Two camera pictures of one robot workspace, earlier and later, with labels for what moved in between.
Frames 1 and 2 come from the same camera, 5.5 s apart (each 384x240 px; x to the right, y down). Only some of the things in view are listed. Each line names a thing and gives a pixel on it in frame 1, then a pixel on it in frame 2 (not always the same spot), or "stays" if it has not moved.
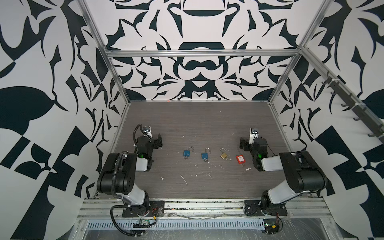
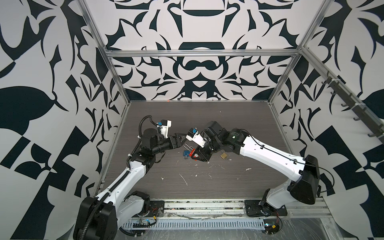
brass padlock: x=224 y=155 stays
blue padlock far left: x=186 y=153 stays
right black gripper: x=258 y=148 → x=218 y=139
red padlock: x=240 y=158 → x=192 y=152
